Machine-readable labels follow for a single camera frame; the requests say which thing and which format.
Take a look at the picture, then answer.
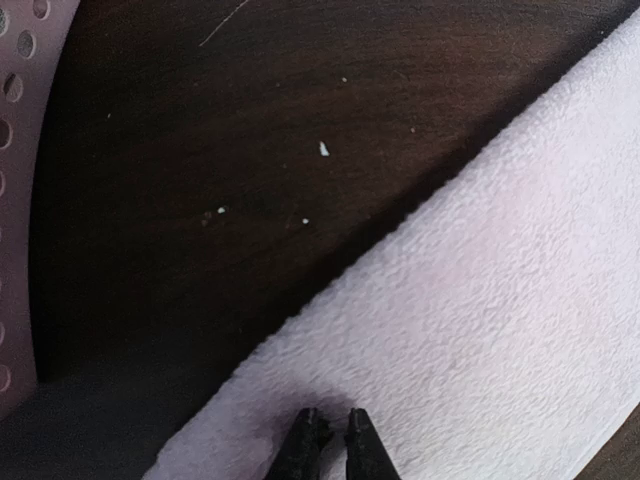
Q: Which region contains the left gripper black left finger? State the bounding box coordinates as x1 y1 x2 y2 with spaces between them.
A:
264 408 333 480

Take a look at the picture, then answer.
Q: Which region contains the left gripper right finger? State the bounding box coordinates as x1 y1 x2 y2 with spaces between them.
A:
345 408 400 480

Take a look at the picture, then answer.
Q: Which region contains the pink towel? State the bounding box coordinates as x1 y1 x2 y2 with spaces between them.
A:
147 15 639 479

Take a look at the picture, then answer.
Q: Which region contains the pink plastic basket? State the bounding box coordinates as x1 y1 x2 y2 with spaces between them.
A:
1 0 79 417

